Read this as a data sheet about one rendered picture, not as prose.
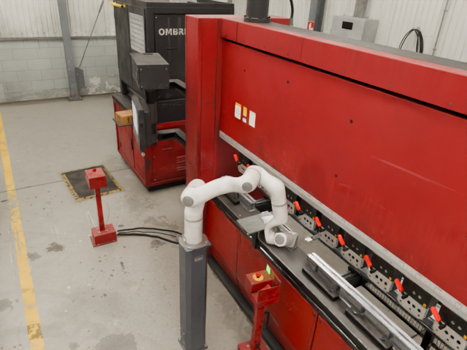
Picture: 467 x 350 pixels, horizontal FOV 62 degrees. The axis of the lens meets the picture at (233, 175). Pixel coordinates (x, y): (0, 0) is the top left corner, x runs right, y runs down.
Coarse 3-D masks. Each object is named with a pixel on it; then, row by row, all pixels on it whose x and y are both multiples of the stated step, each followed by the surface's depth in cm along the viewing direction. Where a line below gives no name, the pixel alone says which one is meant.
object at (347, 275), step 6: (348, 270) 261; (354, 270) 258; (342, 276) 257; (348, 276) 255; (354, 276) 258; (360, 276) 259; (348, 282) 257; (354, 282) 261; (360, 282) 264; (366, 282) 267
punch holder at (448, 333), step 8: (440, 312) 173; (448, 312) 169; (448, 320) 170; (456, 320) 167; (464, 320) 163; (448, 328) 171; (456, 328) 168; (464, 328) 164; (440, 336) 175; (448, 336) 171; (456, 336) 168; (456, 344) 169; (464, 344) 165
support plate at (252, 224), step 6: (252, 216) 288; (258, 216) 288; (264, 216) 289; (240, 222) 280; (246, 222) 280; (252, 222) 281; (258, 222) 281; (246, 228) 273; (252, 228) 274; (258, 228) 274; (264, 228) 275
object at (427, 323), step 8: (264, 192) 340; (296, 216) 304; (312, 232) 290; (320, 240) 283; (360, 272) 253; (368, 280) 247; (392, 296) 232; (408, 312) 224; (416, 320) 220; (424, 320) 215; (432, 320) 211; (432, 328) 211; (448, 344) 204
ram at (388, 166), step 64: (256, 64) 265; (256, 128) 280; (320, 128) 220; (384, 128) 181; (448, 128) 154; (320, 192) 231; (384, 192) 188; (448, 192) 159; (384, 256) 196; (448, 256) 165
